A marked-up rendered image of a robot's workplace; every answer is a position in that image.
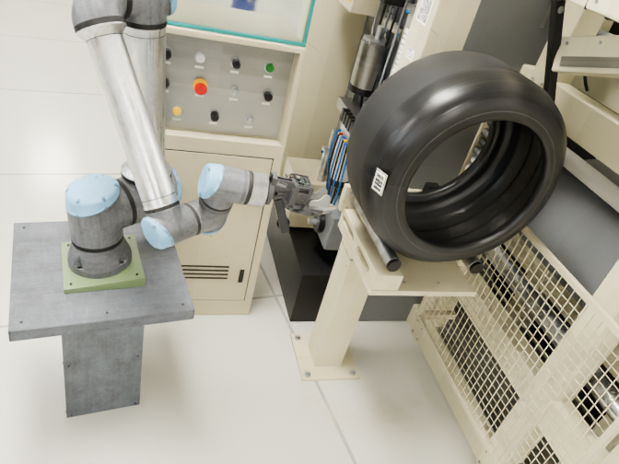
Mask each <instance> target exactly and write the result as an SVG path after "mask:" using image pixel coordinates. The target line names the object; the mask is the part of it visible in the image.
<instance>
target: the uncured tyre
mask: <svg viewBox="0 0 619 464"><path fill-rule="evenodd" d="M482 122H490V128H489V133H488V136H487V138H486V141H485V144H484V146H483V148H482V150H481V152H480V153H479V155H478V156H477V158H476V159H475V160H474V162H473V163H472V164H471V165H470V166H469V167H468V168H467V169H466V170H464V171H463V173H462V174H461V175H459V176H458V177H457V178H455V179H454V180H452V181H450V182H448V183H446V184H444V185H442V186H440V187H437V188H435V189H432V190H429V191H417V192H410V191H408V188H409V185H410V183H411V181H412V178H413V176H414V175H415V173H416V171H417V170H418V168H419V167H420V165H421V164H422V163H423V161H424V160H425V159H426V158H427V157H428V155H429V154H430V153H431V152H432V151H433V150H434V149H435V148H437V147H438V146H439V145H440V144H442V143H443V142H444V141H445V140H447V139H448V138H450V137H451V136H453V135H454V134H456V133H458V132H460V131H462V130H464V129H466V128H468V127H471V126H474V125H476V124H479V123H482ZM565 158H566V126H565V123H564V120H563V117H562V115H561V113H560V111H559V109H558V108H557V107H556V105H555V102H554V101H553V99H552V98H551V97H550V96H549V94H548V93H547V92H546V91H545V90H544V89H543V88H541V87H540V86H538V85H537V84H535V83H534V82H533V81H531V80H530V79H529V78H528V77H526V76H525V75H523V74H521V73H520V72H518V71H517V70H515V69H514V68H512V67H511V66H509V65H508V64H506V63H504V62H503V61H501V60H499V59H497V58H496V57H494V56H491V55H489V54H485V53H481V52H469V51H447V52H438V53H434V54H430V55H428V56H425V57H423V58H420V59H418V60H416V61H413V62H411V63H410V64H408V65H406V66H404V67H403V68H401V69H400V70H398V71H397V72H395V73H394V74H393V75H391V76H390V77H389V78H387V79H386V80H385V81H384V82H383V83H382V84H381V85H380V86H379V87H378V88H377V89H376V90H375V91H374V92H373V93H372V94H371V96H370V97H369V98H368V100H367V101H366V103H365V104H364V106H363V107H362V109H361V110H360V112H359V113H358V115H357V117H356V120H355V122H354V124H353V127H352V130H351V133H350V135H349V139H348V144H347V150H346V170H347V177H348V181H349V184H350V187H351V190H352V192H353V194H354V195H355V197H356V200H357V201H358V203H359V205H360V207H361V209H362V211H363V213H364V215H365V217H366V218H367V220H368V222H369V224H370V226H371V228H372V229H373V231H374V232H375V233H376V235H377V236H378V237H379V238H380V239H381V240H382V241H383V242H384V243H385V244H387V245H388V246H389V247H390V248H392V249H393V250H395V251H396V252H398V253H400V254H402V255H403V256H405V257H408V258H410V259H414V260H418V261H431V262H441V261H458V260H464V259H468V258H471V257H474V256H477V255H480V254H483V253H485V252H488V251H489V250H491V249H494V248H496V247H498V246H500V245H502V244H503V243H505V242H506V241H508V240H510V239H511V238H513V237H514V236H516V235H517V234H518V233H519V232H520V231H521V230H522V229H523V228H524V227H525V226H527V225H528V224H529V223H530V222H531V221H532V220H533V219H534V218H535V216H536V215H537V214H539V213H540V212H541V210H542V209H543V207H544V206H545V204H546V203H547V201H548V200H549V198H550V197H551V195H552V193H553V191H554V189H555V186H556V184H557V182H558V180H559V177H560V174H561V171H562V168H563V166H564V162H565ZM377 168H378V169H380V170H381V171H382V172H384V173H385V174H386V175H388V177H387V180H386V183H385V186H384V189H383V193H382V195H381V196H380V195H379V194H377V193H376V192H375V191H373V190H372V189H371V186H372V182H373V180H374V176H375V173H376V170H377Z"/></svg>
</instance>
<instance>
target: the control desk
mask: <svg viewBox="0 0 619 464"><path fill-rule="evenodd" d="M305 54H306V48H305V47H301V46H295V45H289V44H284V43H278V42H272V41H262V40H256V39H251V38H245V37H240V36H233V35H227V34H222V33H216V32H211V31H205V30H199V29H189V28H184V27H178V26H171V25H167V27H166V136H165V160H166V161H167V162H168V163H169V164H170V166H171V167H173V168H174V169H175V171H176V172H177V177H179V178H180V180H181V186H182V197H181V202H180V204H183V203H188V202H190V201H193V200H196V199H198V198H199V195H198V191H197V188H198V181H199V178H200V176H201V172H202V170H203V168H204V166H205V165H206V164H209V163H212V164H221V165H223V166H228V167H233V168H241V169H246V170H250V171H255V172H260V173H264V174H267V175H268V177H270V174H271V171H272V172H276V175H277V176H279V172H280V168H281V164H282V160H283V155H284V151H285V145H286V139H287V136H288V131H289V127H290V123H291V118H292V114H293V109H294V106H295V101H296V96H297V93H298V85H299V80H300V76H301V72H302V67H303V63H304V59H305ZM273 202H274V201H273V199H272V201H271V202H270V204H269V205H267V204H265V205H264V206H263V207H256V206H250V205H245V204H239V203H233V205H232V208H231V210H230V212H229V214H228V217H227V221H226V223H225V224H224V226H223V227H222V228H221V229H220V230H219V231H218V232H217V233H215V234H213V235H204V234H200V235H197V236H194V237H192V238H188V239H186V240H184V241H182V242H180V243H177V244H175V248H176V250H177V253H178V257H179V260H180V263H181V268H182V271H183V274H184V277H185V280H186V284H187V286H188V289H189V292H190V296H191V299H192V302H193V307H194V310H195V311H194V315H248V314H249V313H250V308H251V301H252V296H253V292H254V287H255V283H256V279H257V274H258V271H259V266H260V261H261V257H262V253H263V245H264V241H265V237H266V232H267V227H268V224H269V219H270V215H271V211H272V206H273Z"/></svg>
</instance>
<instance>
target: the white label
mask: <svg viewBox="0 0 619 464"><path fill-rule="evenodd" d="M387 177H388V175H386V174H385V173H384V172H382V171H381V170H380V169H378V168H377V170H376V173H375V176H374V180H373V182H372V186H371V189H372V190H373V191H375V192H376V193H377V194H379V195H380V196H381V195H382V193H383V189H384V186H385V183H386V180H387Z"/></svg>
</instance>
